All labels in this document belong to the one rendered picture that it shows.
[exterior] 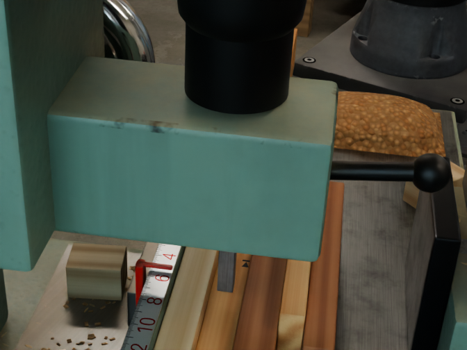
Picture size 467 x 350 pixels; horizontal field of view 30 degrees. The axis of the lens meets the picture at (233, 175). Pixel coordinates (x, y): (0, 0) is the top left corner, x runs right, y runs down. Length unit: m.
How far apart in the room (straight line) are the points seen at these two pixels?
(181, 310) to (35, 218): 0.11
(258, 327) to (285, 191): 0.10
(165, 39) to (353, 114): 2.48
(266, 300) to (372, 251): 0.14
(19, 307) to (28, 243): 0.31
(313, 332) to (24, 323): 0.30
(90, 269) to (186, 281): 0.21
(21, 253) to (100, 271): 0.28
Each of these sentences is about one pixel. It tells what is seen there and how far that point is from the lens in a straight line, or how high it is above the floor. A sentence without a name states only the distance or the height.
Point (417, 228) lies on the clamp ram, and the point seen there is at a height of 0.95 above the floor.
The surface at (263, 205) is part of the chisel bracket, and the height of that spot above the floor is 1.03.
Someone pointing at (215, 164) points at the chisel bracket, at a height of 1.05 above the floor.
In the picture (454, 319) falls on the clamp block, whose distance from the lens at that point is 0.48.
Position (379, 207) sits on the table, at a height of 0.90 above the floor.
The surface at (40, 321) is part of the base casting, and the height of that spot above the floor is 0.80.
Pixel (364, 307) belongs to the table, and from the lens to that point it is 0.57.
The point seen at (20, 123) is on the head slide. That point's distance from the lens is 0.38.
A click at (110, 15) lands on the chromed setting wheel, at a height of 1.06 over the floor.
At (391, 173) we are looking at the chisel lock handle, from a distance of 0.44.
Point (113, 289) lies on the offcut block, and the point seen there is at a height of 0.81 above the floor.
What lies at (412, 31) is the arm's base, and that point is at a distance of 1.06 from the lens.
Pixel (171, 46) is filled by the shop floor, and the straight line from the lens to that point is 3.13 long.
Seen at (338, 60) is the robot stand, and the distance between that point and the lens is 1.09.
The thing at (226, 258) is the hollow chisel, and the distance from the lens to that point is 0.47.
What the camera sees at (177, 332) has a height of 0.95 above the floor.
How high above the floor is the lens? 1.26
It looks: 32 degrees down
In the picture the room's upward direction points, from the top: 3 degrees clockwise
